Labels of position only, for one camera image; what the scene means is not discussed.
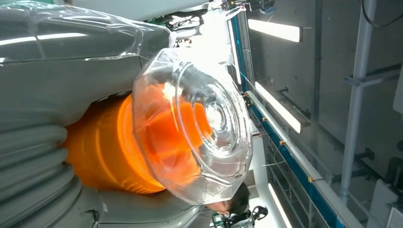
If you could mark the ceiling light bar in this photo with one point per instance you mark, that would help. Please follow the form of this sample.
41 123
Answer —
278 207

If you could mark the person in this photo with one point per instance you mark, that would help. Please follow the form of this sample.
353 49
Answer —
239 198

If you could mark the white pipe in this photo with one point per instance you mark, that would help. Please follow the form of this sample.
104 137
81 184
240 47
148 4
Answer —
311 170

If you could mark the white and black device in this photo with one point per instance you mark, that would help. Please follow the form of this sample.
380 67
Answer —
239 220

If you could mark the blue steel beam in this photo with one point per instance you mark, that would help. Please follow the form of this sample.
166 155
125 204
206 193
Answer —
296 168

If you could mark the orange detergent bottle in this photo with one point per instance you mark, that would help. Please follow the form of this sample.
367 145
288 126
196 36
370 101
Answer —
104 148

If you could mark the grey steel post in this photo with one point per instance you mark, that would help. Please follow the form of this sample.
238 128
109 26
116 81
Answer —
355 110

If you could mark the white air conditioner unit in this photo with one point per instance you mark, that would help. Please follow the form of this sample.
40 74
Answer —
396 220

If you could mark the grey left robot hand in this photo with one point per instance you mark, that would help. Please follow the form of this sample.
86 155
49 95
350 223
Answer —
63 78

